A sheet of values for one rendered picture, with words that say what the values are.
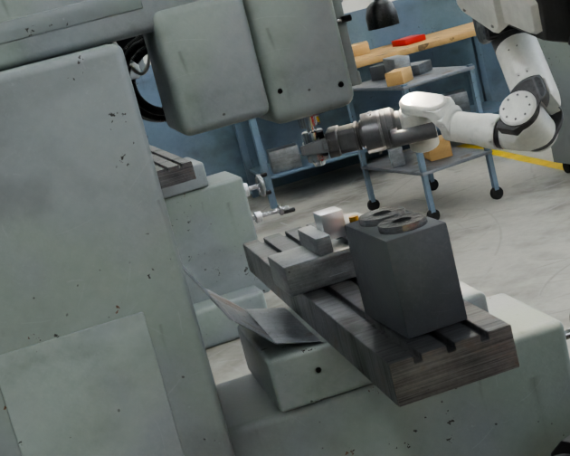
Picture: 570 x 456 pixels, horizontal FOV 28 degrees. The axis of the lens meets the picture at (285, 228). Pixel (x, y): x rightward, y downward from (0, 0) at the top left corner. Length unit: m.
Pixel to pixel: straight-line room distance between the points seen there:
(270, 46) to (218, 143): 6.72
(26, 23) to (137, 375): 0.72
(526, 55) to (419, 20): 7.11
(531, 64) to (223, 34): 0.62
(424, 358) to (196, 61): 0.77
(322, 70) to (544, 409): 0.91
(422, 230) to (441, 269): 0.08
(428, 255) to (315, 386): 0.50
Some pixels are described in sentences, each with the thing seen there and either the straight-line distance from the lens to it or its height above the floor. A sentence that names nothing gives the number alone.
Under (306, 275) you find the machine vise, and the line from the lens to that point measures 2.48.
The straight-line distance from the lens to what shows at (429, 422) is 2.53.
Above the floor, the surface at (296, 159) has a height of 0.29.
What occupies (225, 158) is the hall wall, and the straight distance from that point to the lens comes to 9.08.
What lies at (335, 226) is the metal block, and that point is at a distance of 2.53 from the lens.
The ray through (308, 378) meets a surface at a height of 0.79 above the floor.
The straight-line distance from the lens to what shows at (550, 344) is 2.59.
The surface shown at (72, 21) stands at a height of 1.62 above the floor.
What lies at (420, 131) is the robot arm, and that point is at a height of 1.22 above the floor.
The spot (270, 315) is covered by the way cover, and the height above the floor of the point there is 0.87.
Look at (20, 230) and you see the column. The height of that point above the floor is 1.27.
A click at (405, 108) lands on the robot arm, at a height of 1.28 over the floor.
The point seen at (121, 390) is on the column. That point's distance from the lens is 2.27.
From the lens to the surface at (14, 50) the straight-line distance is 2.28.
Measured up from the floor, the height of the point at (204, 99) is 1.40.
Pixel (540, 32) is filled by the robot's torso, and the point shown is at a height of 1.38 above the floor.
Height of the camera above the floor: 1.60
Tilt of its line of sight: 12 degrees down
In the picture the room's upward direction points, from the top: 14 degrees counter-clockwise
